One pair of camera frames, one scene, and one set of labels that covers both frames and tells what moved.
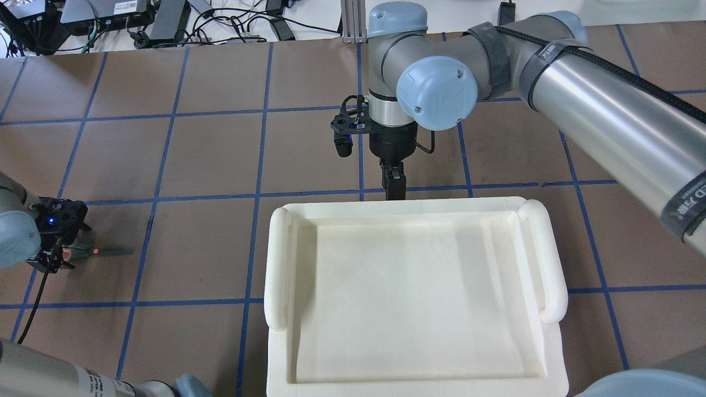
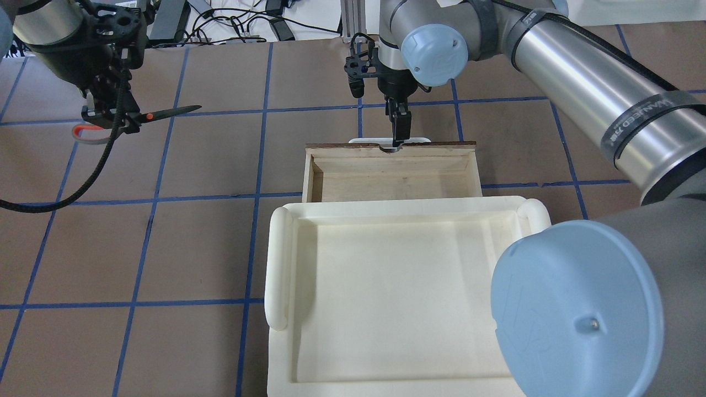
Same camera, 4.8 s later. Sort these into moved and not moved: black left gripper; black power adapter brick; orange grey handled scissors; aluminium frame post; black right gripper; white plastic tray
Moved: orange grey handled scissors; black right gripper; black left gripper
Not moved: aluminium frame post; white plastic tray; black power adapter brick
